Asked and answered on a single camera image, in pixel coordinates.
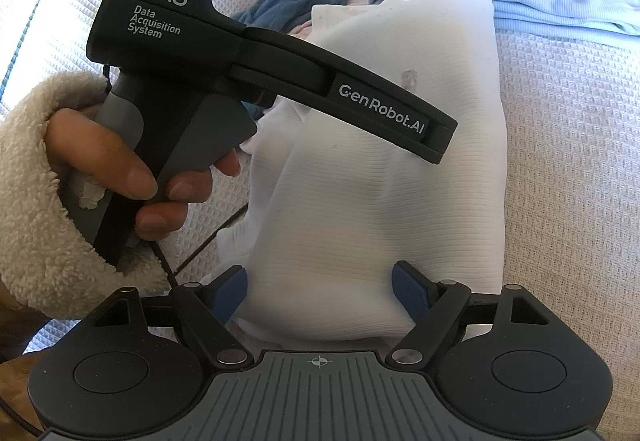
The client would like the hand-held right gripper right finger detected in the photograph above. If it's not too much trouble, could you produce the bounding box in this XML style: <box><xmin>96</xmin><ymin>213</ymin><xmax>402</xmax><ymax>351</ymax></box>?
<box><xmin>387</xmin><ymin>261</ymin><xmax>559</xmax><ymax>368</ymax></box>

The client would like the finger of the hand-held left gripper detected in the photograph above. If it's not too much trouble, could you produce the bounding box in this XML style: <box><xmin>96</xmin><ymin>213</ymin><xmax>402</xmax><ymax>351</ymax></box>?
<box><xmin>421</xmin><ymin>115</ymin><xmax>459</xmax><ymax>166</ymax></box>

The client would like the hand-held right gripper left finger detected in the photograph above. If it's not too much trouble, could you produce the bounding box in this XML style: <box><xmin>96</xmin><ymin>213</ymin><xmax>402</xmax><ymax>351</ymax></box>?
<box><xmin>80</xmin><ymin>265</ymin><xmax>251</xmax><ymax>369</ymax></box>

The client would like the white knit sweater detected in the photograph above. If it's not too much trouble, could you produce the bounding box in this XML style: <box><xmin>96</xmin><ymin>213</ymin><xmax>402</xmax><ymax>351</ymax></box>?
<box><xmin>217</xmin><ymin>0</ymin><xmax>507</xmax><ymax>340</ymax></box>

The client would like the person's left forearm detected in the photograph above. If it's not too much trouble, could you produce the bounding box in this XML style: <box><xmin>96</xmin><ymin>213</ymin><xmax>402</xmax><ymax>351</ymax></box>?
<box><xmin>0</xmin><ymin>71</ymin><xmax>172</xmax><ymax>318</ymax></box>

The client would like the person's left hand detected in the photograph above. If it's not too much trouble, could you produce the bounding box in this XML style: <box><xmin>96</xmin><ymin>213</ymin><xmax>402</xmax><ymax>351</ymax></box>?
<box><xmin>44</xmin><ymin>105</ymin><xmax>242</xmax><ymax>243</ymax></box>

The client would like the white covered sofa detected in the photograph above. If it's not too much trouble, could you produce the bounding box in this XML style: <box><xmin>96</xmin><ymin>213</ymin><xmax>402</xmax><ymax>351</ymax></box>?
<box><xmin>0</xmin><ymin>0</ymin><xmax>640</xmax><ymax>441</ymax></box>

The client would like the pink garment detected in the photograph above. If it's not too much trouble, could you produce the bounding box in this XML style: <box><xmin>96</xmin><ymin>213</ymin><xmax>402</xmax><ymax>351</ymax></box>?
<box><xmin>290</xmin><ymin>18</ymin><xmax>317</xmax><ymax>40</ymax></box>

